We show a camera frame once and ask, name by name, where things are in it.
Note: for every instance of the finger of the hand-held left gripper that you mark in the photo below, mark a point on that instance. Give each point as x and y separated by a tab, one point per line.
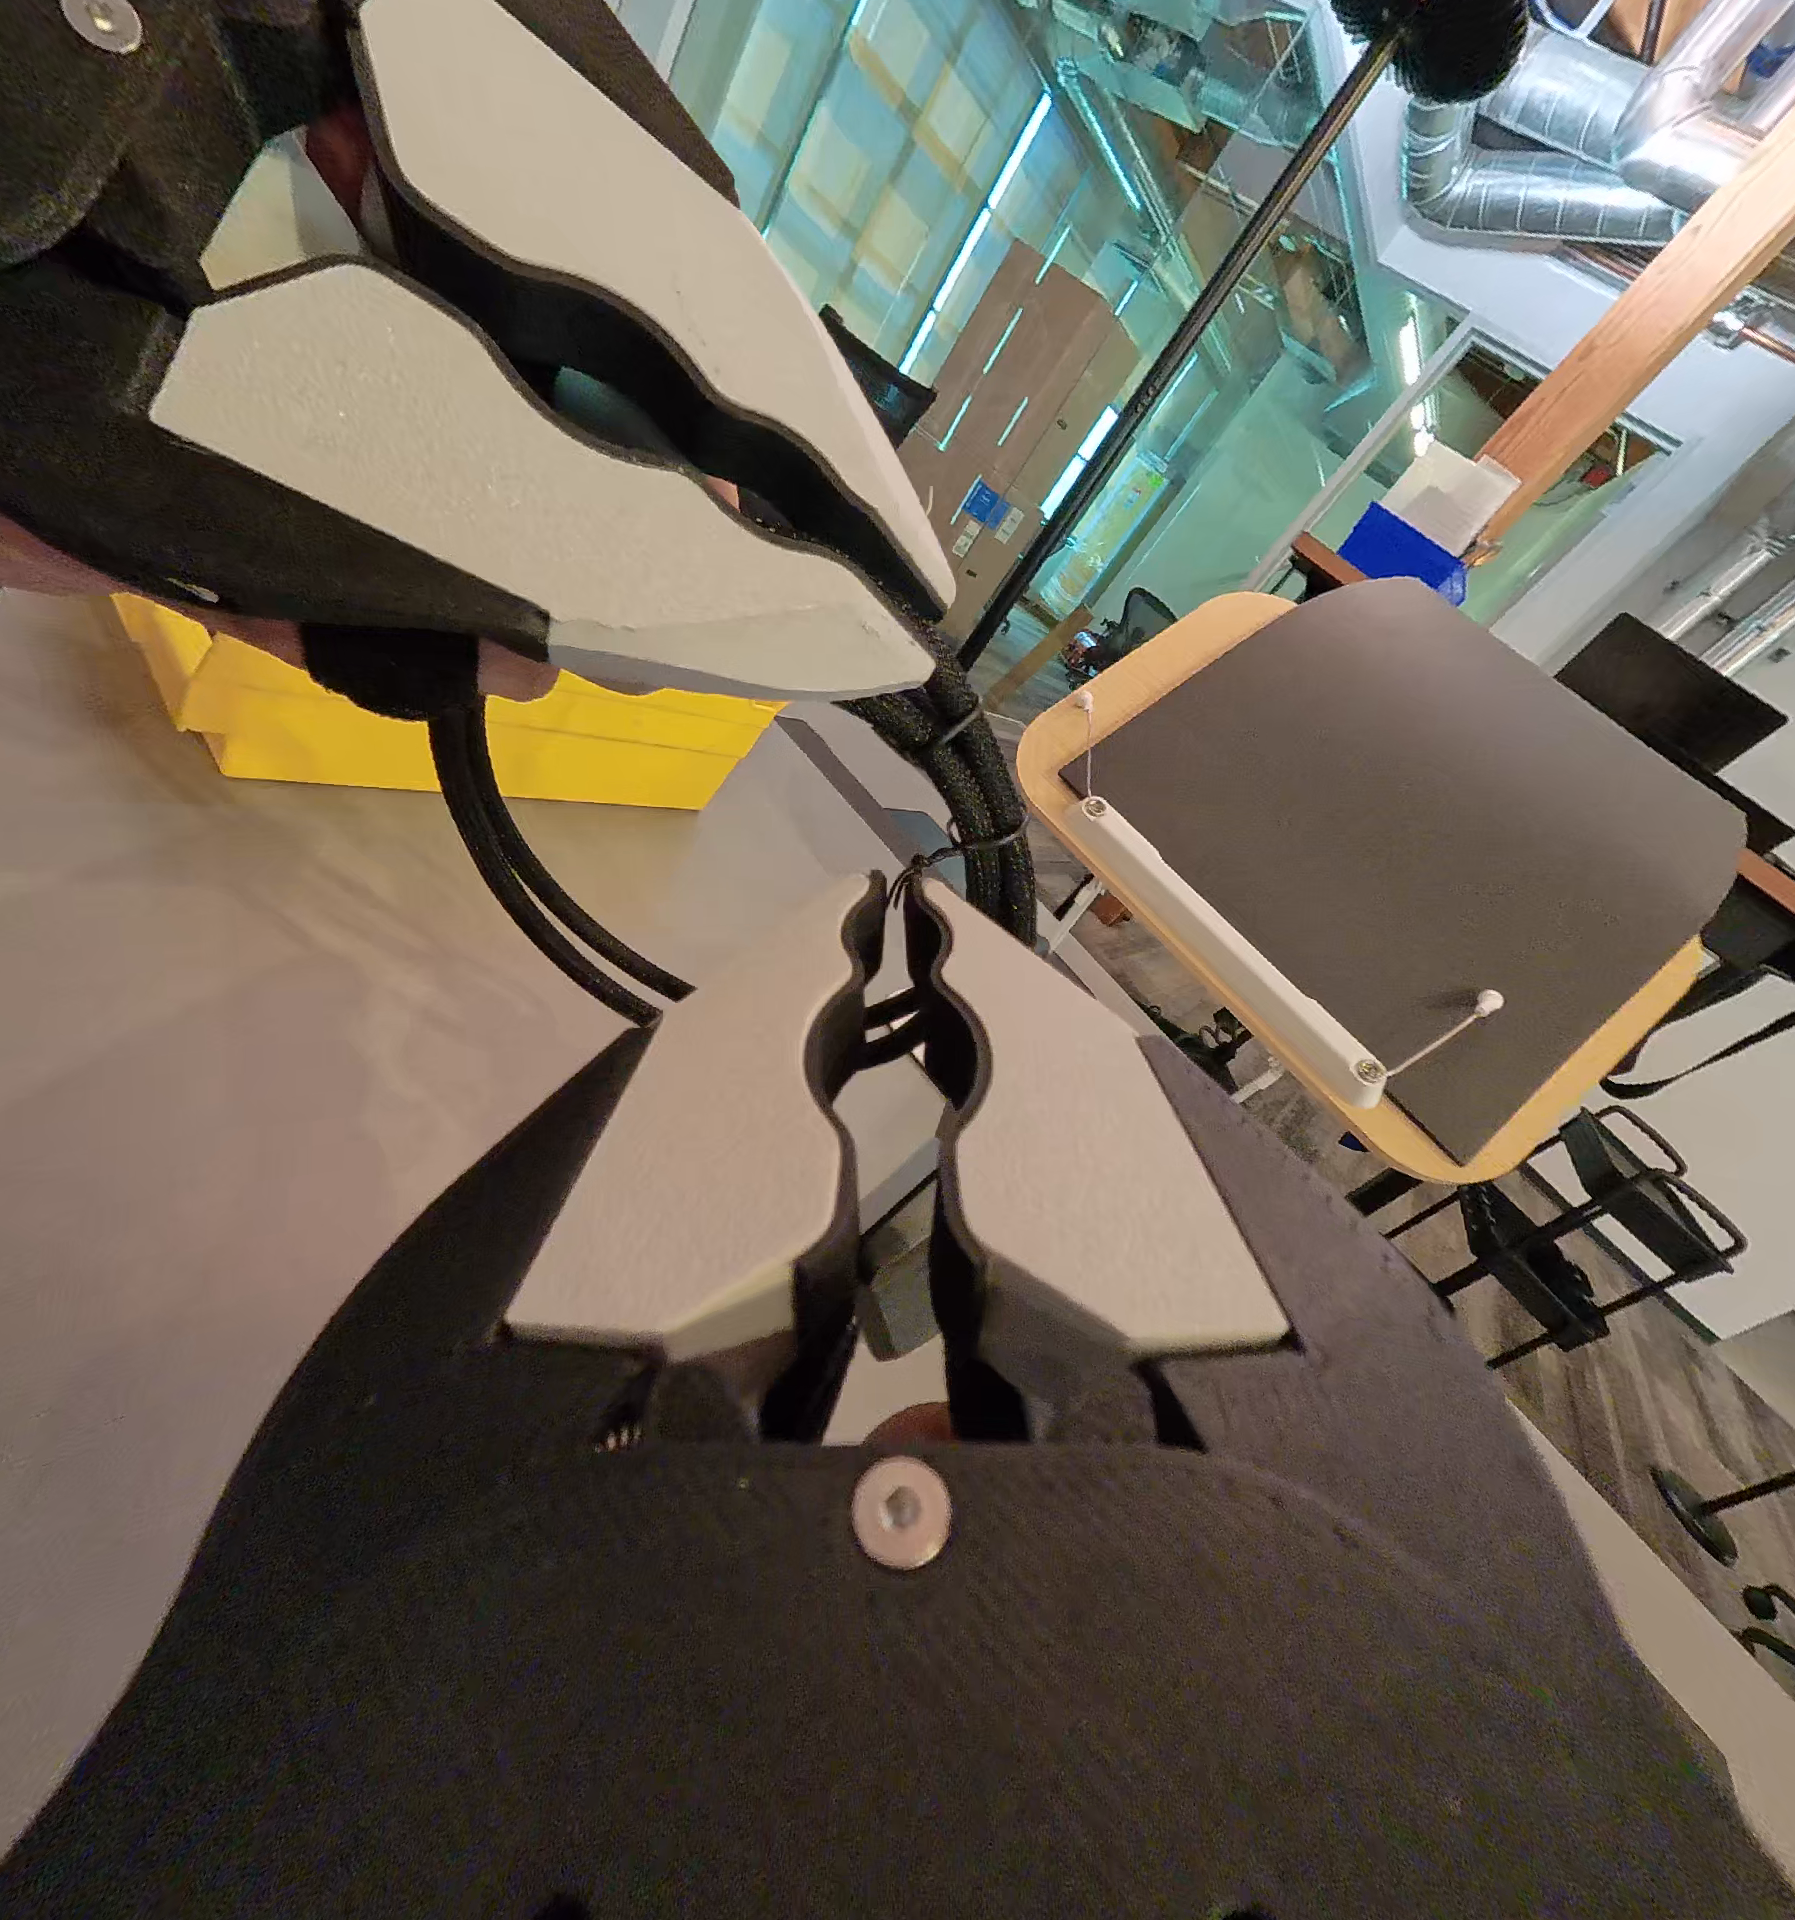
598	164
432	466

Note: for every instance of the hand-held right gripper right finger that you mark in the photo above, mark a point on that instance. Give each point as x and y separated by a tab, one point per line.
1107	1198

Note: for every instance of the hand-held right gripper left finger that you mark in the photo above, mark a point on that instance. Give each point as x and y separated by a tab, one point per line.
686	1183

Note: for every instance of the white clip bar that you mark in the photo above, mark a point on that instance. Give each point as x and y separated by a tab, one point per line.
1225	946

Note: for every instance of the yellow plastic bin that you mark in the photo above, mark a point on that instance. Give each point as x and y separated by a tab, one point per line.
462	748

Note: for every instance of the wooden board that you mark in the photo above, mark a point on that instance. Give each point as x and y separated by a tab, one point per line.
1100	718

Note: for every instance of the black mesh office chair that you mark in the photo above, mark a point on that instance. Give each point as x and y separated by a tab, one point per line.
1145	614

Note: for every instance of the black monitor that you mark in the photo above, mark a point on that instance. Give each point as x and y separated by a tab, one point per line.
1661	697

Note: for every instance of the white box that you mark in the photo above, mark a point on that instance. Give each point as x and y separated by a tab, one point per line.
1453	496

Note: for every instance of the black pole with round disc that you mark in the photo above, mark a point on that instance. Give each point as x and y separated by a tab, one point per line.
1438	46

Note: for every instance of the silver spiral air duct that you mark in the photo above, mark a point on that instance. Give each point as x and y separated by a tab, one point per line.
1526	179

